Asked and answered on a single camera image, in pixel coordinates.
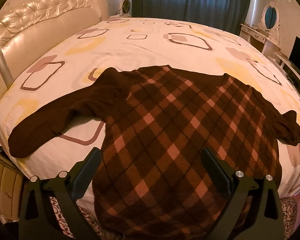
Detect white tv stand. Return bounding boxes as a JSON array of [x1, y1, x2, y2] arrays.
[[274, 51, 300, 95]]

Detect oval vanity mirror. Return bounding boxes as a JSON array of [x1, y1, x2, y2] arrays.
[[261, 1, 280, 31]]

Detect dark blue window curtain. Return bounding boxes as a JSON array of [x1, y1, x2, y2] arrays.
[[132, 0, 250, 35]]

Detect brown argyle knit sweater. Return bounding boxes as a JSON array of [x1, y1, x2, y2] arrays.
[[8, 66, 300, 239]]

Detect floral patterned bed skirt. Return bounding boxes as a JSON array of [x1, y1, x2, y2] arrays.
[[50, 197, 298, 239]]

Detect white vanity dressing table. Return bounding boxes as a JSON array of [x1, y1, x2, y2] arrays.
[[239, 23, 280, 57]]

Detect cream tufted leather headboard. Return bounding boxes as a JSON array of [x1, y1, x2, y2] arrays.
[[0, 0, 109, 99]]

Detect patterned white bed sheet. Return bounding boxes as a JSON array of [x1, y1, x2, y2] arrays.
[[0, 18, 300, 199]]

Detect small round desk fan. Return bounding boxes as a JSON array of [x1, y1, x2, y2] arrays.
[[119, 0, 131, 15]]

